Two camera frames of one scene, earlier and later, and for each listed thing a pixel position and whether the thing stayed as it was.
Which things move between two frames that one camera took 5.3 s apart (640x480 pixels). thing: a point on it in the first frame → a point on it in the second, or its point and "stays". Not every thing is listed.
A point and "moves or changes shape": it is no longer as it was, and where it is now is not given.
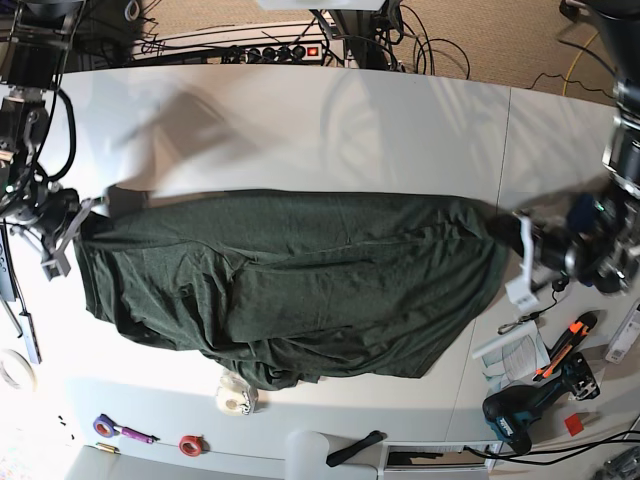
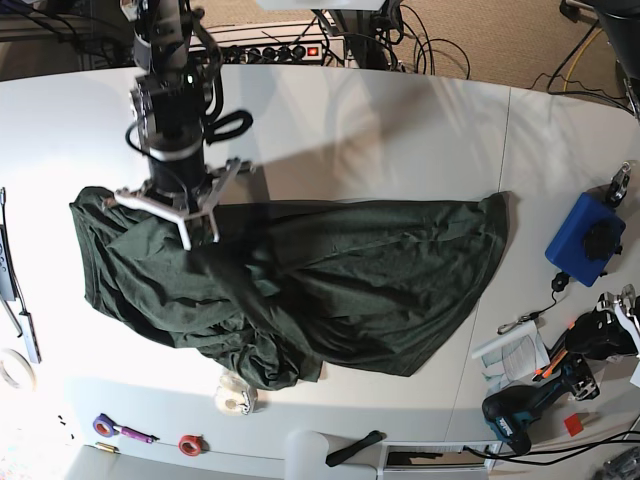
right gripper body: [588, 243] → [597, 334]
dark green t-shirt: [281, 287] moves or changes shape
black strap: [354, 448] stays
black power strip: [272, 54] stays
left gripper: [48, 212] → [177, 179]
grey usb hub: [30, 337] stays
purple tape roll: [104, 426] stays
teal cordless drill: [509, 411] stays
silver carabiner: [506, 327] stays
